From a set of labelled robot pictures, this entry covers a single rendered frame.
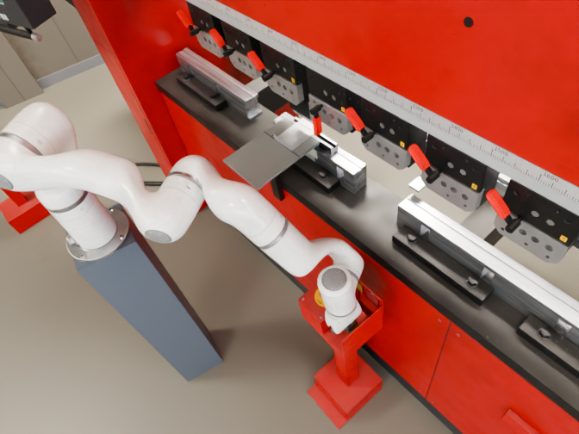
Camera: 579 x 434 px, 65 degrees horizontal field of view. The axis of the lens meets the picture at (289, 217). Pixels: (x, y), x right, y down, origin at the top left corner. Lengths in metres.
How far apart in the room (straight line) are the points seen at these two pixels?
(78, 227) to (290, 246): 0.62
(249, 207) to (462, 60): 0.49
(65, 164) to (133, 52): 1.05
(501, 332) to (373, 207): 0.51
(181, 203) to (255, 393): 1.30
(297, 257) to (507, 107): 0.51
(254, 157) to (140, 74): 0.83
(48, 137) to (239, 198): 0.50
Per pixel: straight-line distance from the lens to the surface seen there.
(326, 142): 1.50
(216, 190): 0.96
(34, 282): 2.94
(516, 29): 0.84
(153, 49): 2.14
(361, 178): 1.48
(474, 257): 1.28
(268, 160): 1.46
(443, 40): 0.93
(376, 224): 1.42
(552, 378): 1.29
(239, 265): 2.45
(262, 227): 0.96
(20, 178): 1.18
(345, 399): 1.98
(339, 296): 1.11
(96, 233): 1.39
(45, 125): 1.22
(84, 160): 1.12
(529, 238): 1.08
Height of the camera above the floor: 2.03
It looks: 52 degrees down
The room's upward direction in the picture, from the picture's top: 13 degrees counter-clockwise
